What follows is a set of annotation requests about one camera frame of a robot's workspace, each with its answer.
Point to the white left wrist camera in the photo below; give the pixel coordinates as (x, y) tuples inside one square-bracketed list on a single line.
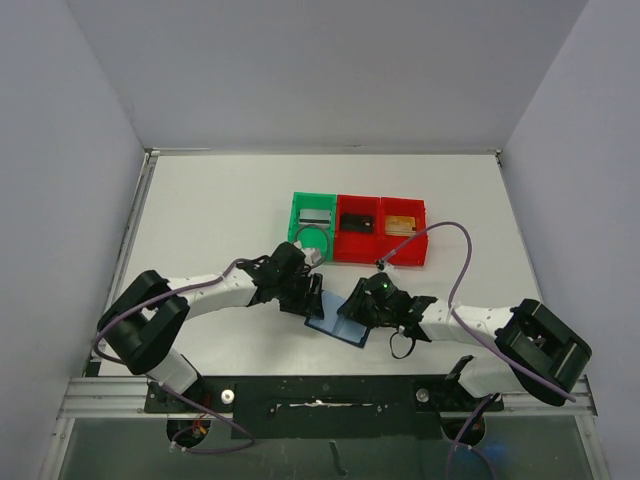
[(313, 256)]

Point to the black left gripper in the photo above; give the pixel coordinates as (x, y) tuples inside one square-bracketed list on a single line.
[(310, 291)]

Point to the aluminium table edge rail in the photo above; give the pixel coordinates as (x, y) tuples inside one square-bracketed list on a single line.
[(63, 429)]

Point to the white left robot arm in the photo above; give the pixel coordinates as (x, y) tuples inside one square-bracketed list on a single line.
[(143, 323)]

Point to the gold credit card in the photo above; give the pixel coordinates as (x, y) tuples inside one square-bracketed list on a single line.
[(400, 225)]

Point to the right red plastic bin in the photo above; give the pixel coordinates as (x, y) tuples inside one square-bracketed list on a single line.
[(415, 252)]

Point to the middle red plastic bin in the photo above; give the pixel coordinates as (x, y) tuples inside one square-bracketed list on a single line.
[(351, 247)]

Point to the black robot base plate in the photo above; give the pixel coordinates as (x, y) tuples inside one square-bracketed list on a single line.
[(322, 407)]

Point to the blue leather card holder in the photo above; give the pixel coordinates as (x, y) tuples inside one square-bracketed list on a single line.
[(337, 326)]

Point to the black credit card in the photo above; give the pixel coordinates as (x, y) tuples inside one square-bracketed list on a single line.
[(358, 223)]

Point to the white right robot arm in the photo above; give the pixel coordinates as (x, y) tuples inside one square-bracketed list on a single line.
[(532, 350)]

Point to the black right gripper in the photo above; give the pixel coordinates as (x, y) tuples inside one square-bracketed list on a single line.
[(361, 301)]

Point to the red plastic bin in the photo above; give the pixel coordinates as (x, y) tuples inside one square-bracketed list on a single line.
[(415, 252), (351, 247)]

